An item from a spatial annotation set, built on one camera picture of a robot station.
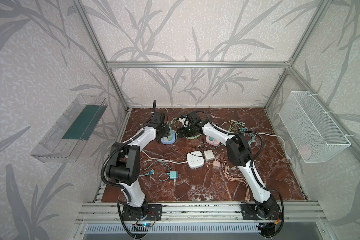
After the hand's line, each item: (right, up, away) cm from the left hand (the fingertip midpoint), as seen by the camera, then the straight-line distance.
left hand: (168, 127), depth 96 cm
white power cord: (-3, -20, -3) cm, 20 cm away
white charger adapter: (+26, -17, -5) cm, 31 cm away
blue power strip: (-2, -8, 0) cm, 9 cm away
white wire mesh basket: (+68, -3, -34) cm, 76 cm away
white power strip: (+17, -19, -7) cm, 27 cm away
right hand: (+7, -2, +4) cm, 8 cm away
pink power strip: (+29, -9, -3) cm, 31 cm away
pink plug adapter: (+30, -22, -7) cm, 38 cm away
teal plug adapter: (+5, -26, -13) cm, 30 cm away
